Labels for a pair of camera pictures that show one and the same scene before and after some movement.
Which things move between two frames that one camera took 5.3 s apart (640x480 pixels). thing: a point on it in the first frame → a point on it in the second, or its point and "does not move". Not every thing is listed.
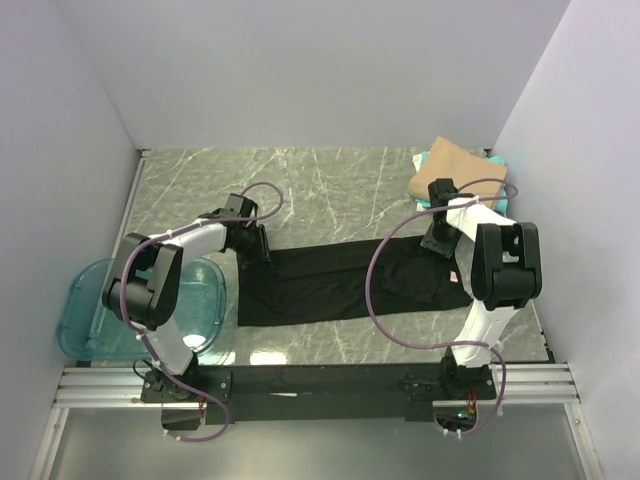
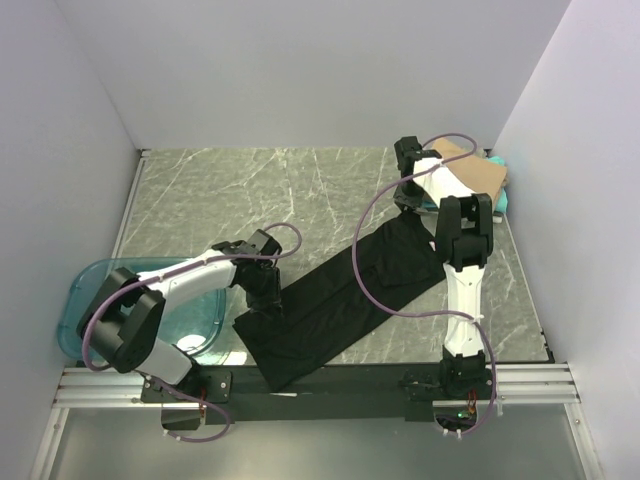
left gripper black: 261,257 → 273,298
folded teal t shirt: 503,201 does not move
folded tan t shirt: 449,160 does not move
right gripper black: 445,248 → 409,203
